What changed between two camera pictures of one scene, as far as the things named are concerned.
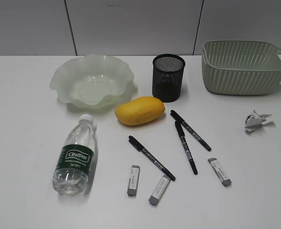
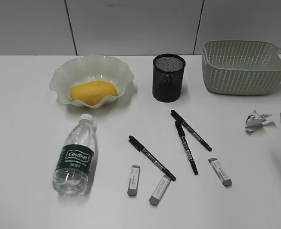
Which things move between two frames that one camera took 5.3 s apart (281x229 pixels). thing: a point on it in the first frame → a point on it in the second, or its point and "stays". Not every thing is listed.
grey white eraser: (159, 189) stays
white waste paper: (253, 120) stays
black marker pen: (141, 148) stays
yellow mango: (140, 111) → (93, 92)
